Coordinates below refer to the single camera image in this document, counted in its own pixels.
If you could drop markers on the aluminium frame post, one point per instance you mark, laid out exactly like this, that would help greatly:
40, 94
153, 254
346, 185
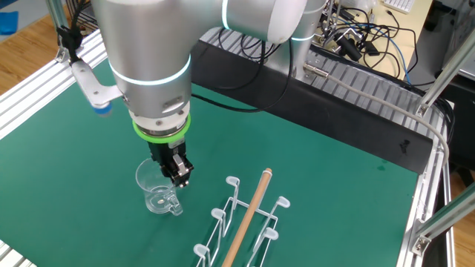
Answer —
445, 74
55, 11
445, 219

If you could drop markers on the black table mat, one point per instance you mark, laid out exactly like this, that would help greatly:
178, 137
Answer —
334, 118

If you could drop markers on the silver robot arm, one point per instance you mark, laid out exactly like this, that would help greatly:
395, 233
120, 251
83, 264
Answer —
148, 44

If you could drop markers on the beige desk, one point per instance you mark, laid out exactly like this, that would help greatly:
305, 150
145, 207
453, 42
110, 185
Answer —
415, 37

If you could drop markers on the black cabinet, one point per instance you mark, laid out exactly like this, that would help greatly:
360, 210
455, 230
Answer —
464, 122

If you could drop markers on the green table mat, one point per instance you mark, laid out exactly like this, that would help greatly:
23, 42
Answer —
111, 185

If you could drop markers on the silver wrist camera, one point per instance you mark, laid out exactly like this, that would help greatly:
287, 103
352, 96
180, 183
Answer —
92, 87

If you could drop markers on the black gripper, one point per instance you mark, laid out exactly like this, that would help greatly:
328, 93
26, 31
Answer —
165, 152

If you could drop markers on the white computer keyboard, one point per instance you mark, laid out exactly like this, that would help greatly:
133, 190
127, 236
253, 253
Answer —
399, 5

